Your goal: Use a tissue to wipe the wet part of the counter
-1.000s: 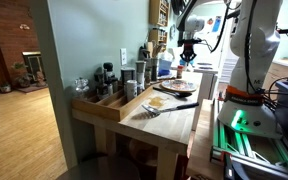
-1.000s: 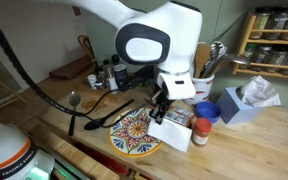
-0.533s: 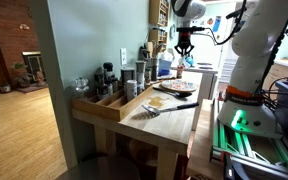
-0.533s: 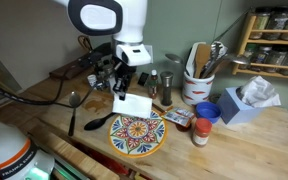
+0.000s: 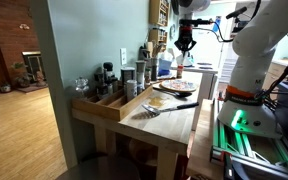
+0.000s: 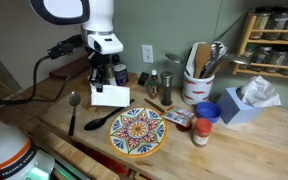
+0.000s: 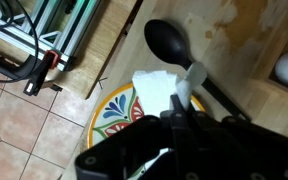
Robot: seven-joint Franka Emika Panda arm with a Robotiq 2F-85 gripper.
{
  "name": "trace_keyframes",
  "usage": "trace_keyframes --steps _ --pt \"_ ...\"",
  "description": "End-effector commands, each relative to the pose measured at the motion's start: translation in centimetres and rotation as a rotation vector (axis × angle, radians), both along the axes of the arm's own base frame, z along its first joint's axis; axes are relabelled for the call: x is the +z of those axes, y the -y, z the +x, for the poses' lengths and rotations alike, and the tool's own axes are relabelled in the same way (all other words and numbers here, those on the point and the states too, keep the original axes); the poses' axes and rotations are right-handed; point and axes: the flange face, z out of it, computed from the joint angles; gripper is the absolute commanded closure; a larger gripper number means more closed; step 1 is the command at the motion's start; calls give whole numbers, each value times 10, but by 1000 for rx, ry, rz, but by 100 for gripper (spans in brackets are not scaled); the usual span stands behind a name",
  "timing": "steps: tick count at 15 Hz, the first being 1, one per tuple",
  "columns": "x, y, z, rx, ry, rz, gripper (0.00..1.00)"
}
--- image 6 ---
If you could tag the thin wooden stick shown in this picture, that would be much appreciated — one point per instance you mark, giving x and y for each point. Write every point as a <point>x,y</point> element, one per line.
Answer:
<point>154,105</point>

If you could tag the wooden spice rack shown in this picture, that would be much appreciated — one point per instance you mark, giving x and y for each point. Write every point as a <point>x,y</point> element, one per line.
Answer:
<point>242,43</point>

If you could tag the black plastic spoon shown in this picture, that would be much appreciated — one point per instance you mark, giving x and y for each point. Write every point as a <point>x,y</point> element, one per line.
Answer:
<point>95,123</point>

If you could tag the white wall outlet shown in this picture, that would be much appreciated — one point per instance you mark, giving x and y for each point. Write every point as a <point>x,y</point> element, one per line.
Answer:
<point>147,53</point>

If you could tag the glass jar green herbs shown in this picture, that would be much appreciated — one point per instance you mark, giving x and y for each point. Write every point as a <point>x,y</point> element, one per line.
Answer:
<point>260,23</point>

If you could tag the red-lid spice jar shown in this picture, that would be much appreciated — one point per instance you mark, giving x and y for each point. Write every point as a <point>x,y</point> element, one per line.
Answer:
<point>202,131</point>

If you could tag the blue bowl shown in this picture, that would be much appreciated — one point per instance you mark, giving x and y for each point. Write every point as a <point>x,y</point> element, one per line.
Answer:
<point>208,111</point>

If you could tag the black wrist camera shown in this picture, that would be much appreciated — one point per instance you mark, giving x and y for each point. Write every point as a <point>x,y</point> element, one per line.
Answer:
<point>64,48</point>

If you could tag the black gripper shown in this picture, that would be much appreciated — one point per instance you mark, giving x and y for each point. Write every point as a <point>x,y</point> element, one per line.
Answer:
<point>100,63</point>

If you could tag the light wooden robot platform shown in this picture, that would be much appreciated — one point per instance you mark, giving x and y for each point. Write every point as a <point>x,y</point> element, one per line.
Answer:
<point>74,156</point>

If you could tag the steel pepper grinder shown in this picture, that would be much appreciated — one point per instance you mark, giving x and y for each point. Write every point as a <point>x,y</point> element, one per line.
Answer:
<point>166,88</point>

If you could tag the orange sauce packet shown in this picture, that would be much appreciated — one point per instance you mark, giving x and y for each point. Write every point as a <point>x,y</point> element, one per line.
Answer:
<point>176,119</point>
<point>184,112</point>

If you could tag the hot sauce bottle white cap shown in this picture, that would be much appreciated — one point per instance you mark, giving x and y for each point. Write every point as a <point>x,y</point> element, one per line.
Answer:
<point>153,85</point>

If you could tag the white crock red peppers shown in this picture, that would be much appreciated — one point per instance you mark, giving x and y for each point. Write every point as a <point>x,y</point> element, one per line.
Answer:
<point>197,90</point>

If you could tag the brown liquid spill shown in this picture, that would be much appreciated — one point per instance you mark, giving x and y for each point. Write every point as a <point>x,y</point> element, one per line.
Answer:
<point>86,104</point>

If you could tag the crumpled white facial tissue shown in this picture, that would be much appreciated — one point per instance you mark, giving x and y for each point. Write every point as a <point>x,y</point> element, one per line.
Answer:
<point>259,91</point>

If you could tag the white spatula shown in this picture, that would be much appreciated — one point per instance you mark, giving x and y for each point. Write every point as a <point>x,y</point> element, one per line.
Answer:
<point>191,61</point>

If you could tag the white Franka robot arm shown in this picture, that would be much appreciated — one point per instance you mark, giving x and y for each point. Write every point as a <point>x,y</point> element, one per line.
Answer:
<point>99,20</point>

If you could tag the wooden spatula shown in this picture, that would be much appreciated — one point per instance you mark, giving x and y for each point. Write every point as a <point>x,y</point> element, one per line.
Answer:
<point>202,56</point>

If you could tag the black-cap bottle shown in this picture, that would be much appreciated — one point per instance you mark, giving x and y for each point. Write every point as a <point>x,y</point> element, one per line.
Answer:
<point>116,59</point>

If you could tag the metal tongs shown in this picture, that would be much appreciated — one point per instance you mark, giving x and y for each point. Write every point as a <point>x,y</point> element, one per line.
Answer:
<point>217,50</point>

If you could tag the blue tissue box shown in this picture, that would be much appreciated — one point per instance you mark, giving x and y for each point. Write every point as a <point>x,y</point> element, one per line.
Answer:
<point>232,110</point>

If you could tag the colourful painted ceramic plate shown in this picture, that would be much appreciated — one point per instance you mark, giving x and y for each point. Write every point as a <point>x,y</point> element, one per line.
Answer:
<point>138,130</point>

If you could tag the dark blue can white lid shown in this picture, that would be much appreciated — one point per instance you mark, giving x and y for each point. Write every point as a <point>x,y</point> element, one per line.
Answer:
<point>121,76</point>

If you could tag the small black phone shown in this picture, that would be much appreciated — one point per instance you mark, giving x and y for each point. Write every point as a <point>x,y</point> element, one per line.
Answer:
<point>143,78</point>

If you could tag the metal ladle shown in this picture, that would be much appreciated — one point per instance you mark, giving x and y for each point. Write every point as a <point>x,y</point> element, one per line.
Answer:
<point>240,60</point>
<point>174,58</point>

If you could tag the aluminium frame rail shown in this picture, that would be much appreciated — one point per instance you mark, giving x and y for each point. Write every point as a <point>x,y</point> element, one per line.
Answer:
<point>62,170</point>

